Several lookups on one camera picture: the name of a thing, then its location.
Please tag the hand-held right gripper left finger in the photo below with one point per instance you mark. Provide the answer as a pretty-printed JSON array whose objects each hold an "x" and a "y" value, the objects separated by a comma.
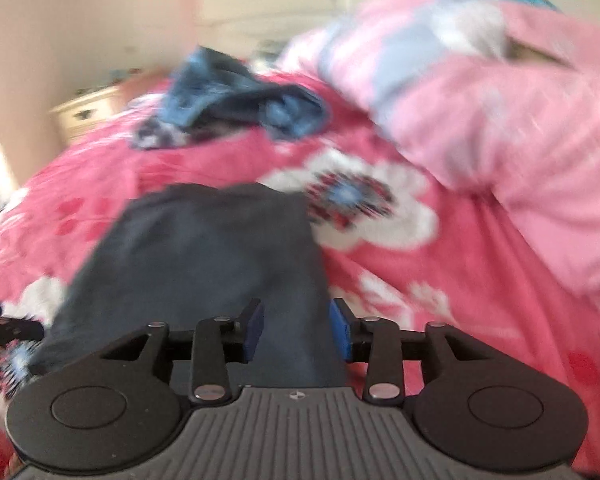
[{"x": 254, "y": 330}]

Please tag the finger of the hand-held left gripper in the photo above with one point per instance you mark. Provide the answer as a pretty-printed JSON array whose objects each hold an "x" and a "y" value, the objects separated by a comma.
[{"x": 10, "y": 330}]

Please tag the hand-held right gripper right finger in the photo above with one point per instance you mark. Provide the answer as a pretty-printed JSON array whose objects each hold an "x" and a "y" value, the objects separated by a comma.
[{"x": 340, "y": 330}]

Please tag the dark navy shirt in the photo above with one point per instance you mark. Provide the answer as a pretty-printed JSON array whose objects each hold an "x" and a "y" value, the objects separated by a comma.
[{"x": 205, "y": 260}]

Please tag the red floral blanket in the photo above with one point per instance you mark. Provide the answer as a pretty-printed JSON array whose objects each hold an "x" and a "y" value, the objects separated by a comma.
[{"x": 430, "y": 310}]

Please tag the plaid garment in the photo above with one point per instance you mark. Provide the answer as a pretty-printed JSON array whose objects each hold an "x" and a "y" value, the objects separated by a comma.
[{"x": 155, "y": 137}]

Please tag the slate blue garment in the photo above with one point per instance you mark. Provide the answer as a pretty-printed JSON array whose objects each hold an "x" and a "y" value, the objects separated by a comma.
[{"x": 225, "y": 115}]

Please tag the cream nightstand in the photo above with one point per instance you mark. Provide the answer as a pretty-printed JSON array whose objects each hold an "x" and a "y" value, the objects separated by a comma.
[{"x": 85, "y": 110}]

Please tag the pink and grey quilt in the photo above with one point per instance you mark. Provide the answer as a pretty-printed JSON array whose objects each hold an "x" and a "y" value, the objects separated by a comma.
[{"x": 505, "y": 135}]

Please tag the white and pink headboard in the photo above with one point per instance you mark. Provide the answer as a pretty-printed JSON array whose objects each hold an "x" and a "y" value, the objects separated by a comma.
[{"x": 280, "y": 5}]

